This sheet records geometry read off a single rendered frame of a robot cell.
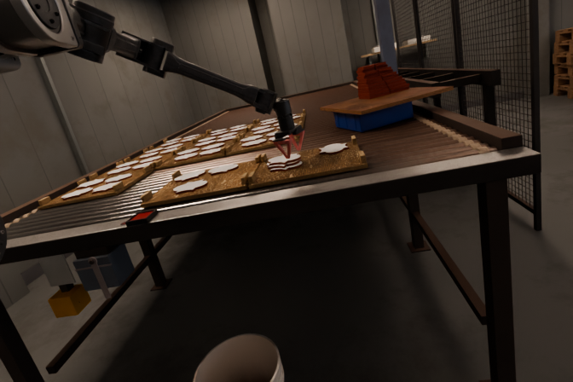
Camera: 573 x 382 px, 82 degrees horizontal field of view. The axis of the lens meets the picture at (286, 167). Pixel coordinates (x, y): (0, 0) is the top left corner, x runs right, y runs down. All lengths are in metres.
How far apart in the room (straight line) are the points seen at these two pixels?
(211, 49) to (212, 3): 0.73
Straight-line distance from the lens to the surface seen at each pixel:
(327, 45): 5.79
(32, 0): 0.62
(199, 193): 1.22
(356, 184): 1.01
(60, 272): 1.46
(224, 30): 6.33
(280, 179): 1.13
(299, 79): 5.85
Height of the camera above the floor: 1.27
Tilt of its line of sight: 15 degrees down
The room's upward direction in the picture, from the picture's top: 13 degrees counter-clockwise
